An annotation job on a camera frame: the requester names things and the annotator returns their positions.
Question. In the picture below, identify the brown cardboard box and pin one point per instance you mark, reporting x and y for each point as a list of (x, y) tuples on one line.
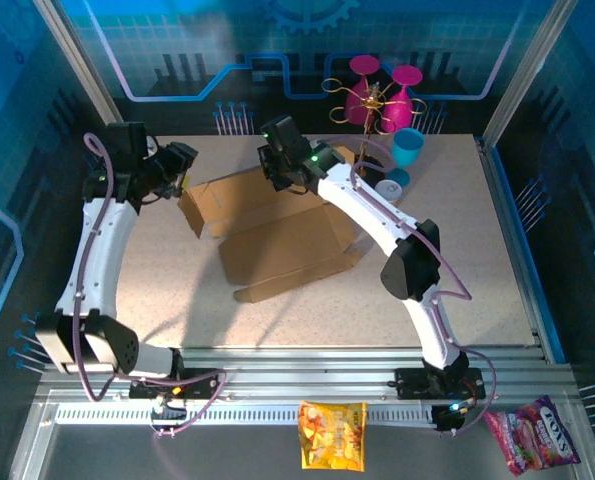
[(277, 250)]

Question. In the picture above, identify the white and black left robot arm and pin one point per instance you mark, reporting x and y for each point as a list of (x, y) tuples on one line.
[(102, 250)]

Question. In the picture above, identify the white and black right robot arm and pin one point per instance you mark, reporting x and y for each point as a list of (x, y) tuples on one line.
[(367, 205)]

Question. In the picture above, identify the magenta plastic goblet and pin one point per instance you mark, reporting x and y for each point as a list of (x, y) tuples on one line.
[(399, 115), (355, 97)]

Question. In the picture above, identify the gold cup holder stand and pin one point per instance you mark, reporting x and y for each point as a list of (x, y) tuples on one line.
[(370, 104)]

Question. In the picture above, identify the blue plastic goblet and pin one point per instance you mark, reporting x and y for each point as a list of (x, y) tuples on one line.
[(407, 150)]

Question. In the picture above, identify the blue table edge strip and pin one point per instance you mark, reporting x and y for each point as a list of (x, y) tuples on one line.
[(533, 265)]

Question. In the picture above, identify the yellow snack bag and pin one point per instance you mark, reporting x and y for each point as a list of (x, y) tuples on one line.
[(332, 435)]

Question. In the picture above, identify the purple candy bag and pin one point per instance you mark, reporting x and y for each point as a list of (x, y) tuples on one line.
[(532, 435)]

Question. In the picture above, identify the aluminium corner post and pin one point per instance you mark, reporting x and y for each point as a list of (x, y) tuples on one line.
[(527, 65), (77, 55)]

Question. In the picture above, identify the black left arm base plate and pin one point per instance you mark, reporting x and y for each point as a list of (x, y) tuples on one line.
[(197, 377)]

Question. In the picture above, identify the aluminium table frame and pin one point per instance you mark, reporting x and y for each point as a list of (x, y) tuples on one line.
[(302, 372)]

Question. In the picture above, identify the aluminium table side rail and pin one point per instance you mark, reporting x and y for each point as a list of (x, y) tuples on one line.
[(512, 250)]

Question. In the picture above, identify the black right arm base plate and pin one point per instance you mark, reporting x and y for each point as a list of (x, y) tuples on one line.
[(412, 382)]

